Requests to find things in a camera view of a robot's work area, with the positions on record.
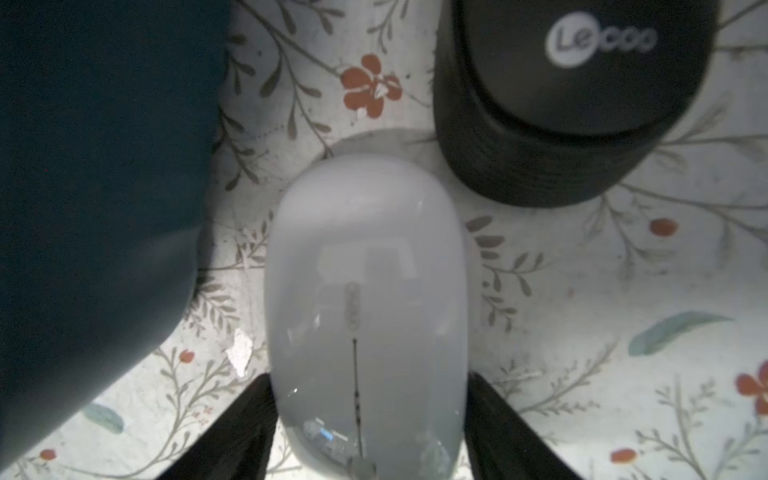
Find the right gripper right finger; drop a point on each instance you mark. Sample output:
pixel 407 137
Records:
pixel 501 445

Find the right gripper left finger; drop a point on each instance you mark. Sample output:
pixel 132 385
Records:
pixel 237 446

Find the white mouse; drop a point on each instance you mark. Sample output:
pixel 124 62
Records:
pixel 366 309

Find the black Lecoo mouse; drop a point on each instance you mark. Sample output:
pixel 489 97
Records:
pixel 546 104

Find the teal plastic storage box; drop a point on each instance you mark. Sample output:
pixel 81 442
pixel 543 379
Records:
pixel 108 112

